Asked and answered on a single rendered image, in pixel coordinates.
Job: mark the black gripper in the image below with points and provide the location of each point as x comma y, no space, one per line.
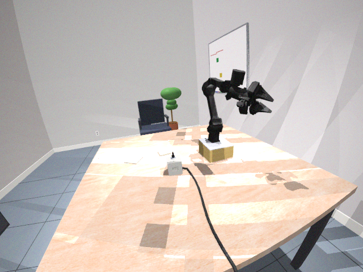
255,91

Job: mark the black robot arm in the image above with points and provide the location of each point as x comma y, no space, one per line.
231,88

